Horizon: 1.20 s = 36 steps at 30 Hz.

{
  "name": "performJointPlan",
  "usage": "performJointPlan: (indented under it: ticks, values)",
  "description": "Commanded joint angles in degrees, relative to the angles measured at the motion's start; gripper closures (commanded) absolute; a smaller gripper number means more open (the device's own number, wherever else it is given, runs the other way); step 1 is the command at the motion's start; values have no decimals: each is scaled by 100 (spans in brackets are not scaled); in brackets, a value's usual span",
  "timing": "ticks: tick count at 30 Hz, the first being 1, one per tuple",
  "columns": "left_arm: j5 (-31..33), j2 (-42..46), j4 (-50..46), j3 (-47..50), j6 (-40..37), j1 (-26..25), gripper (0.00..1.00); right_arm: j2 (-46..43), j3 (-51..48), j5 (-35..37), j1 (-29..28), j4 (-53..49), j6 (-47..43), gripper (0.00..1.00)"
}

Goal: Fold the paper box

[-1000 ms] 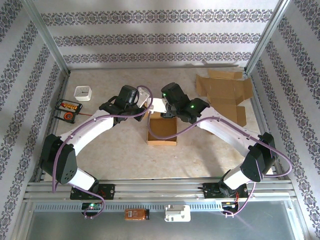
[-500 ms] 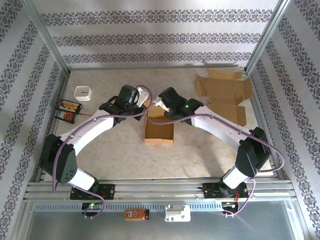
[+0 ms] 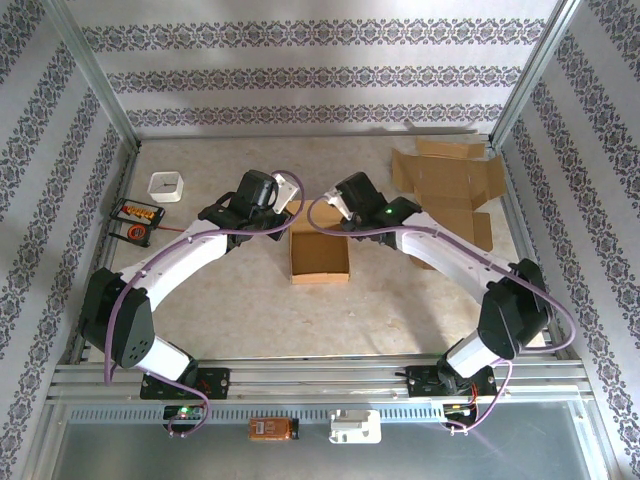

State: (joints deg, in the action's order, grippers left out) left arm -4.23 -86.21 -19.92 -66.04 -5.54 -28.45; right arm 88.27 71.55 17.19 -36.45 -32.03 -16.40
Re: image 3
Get brown cardboard box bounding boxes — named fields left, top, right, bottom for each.
left=390, top=138, right=507, bottom=271
left=288, top=199, right=351, bottom=286

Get small white square container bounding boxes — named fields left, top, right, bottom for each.
left=147, top=170, right=184, bottom=204

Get black screwdriver bit case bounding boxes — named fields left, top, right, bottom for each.
left=110, top=197, right=166, bottom=227

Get orange rectangular device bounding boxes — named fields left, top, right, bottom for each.
left=248, top=418, right=300, bottom=442

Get small green circuit board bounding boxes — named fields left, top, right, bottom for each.
left=162, top=404, right=206, bottom=421

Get grey metal panel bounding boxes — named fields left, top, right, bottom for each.
left=49, top=419, right=594, bottom=480

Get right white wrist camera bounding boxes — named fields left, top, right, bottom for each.
left=323, top=188, right=352, bottom=220

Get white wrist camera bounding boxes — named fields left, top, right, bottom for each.
left=323, top=188, right=352, bottom=220
left=272, top=171, right=301, bottom=214

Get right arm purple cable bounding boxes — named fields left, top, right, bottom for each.
left=305, top=196, right=576, bottom=435

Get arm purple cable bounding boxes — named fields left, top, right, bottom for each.
left=103, top=172, right=306, bottom=440
left=305, top=196, right=576, bottom=435

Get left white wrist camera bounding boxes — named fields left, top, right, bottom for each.
left=272, top=171, right=301, bottom=214

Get aluminium rear rail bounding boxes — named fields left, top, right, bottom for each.
left=139, top=129, right=494, bottom=140

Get aluminium side rail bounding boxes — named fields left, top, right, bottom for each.
left=69, top=142, right=142, bottom=364
left=489, top=142, right=581, bottom=362

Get aluminium mounting rail frame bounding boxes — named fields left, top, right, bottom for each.
left=47, top=355, right=594, bottom=406

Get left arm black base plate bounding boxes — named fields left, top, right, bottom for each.
left=139, top=367, right=232, bottom=401

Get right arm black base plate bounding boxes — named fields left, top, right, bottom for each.
left=405, top=363, right=497, bottom=400

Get grey slotted cable duct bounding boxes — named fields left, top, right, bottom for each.
left=67, top=405, right=451, bottom=424

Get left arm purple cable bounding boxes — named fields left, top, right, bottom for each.
left=103, top=172, right=306, bottom=440

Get white plastic bracket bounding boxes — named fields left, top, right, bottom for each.
left=328, top=408, right=383, bottom=445

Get aluminium corner post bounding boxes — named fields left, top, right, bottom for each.
left=487, top=0, right=586, bottom=146
left=42, top=0, right=144, bottom=149

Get red and black wire bundle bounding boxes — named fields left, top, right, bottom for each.
left=442, top=397, right=481, bottom=426

